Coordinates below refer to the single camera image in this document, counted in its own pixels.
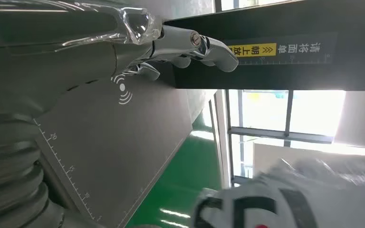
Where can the black scanner column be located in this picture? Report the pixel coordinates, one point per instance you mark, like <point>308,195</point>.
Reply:
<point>295,77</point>

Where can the black yellow instruction label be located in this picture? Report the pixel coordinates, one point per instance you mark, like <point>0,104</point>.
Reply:
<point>283,49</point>

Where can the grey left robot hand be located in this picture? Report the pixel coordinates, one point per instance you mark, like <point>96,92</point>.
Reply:
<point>59,53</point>

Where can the grey plastic courier package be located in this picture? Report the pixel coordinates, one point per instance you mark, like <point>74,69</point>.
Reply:
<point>264,198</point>

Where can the window frame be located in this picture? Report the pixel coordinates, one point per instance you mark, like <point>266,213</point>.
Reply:
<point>264,132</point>

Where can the dark scanner base plate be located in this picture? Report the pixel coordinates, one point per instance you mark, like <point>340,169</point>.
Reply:
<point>107,144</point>

